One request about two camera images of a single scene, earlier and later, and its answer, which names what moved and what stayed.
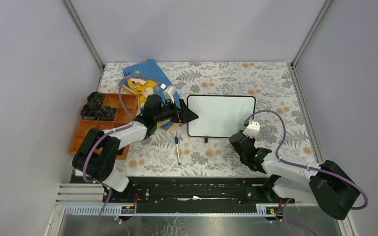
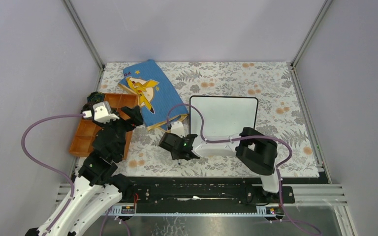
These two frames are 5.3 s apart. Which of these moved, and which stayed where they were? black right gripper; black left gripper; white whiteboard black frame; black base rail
Moved: black left gripper; black right gripper
Stayed: white whiteboard black frame; black base rail
